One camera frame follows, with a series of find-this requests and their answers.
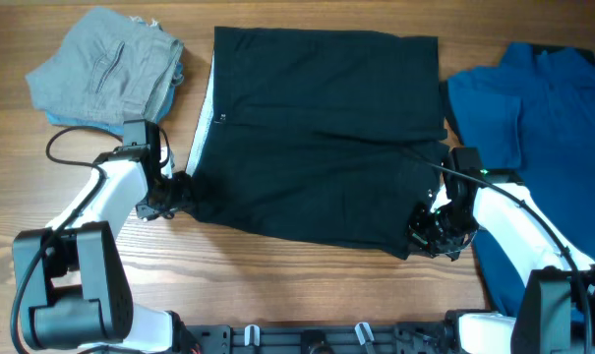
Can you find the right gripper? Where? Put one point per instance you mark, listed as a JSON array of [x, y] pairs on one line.
[[417, 232]]

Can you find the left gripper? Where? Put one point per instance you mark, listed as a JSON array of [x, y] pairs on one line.
[[185, 198]]

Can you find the black shorts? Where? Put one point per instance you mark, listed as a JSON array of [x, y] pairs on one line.
[[322, 136]]

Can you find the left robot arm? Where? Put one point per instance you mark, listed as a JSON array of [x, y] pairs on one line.
[[71, 288]]

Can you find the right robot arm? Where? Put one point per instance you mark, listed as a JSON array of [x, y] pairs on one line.
[[557, 313]]

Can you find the blue folded denim shorts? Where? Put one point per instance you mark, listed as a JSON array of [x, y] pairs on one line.
[[117, 128]]

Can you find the grey folded shorts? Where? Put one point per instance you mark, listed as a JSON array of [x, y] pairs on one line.
[[109, 68]]

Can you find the blue polo shirt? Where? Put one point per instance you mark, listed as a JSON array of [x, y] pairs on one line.
[[534, 113]]

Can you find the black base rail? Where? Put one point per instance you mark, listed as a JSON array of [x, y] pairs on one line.
[[401, 338]]

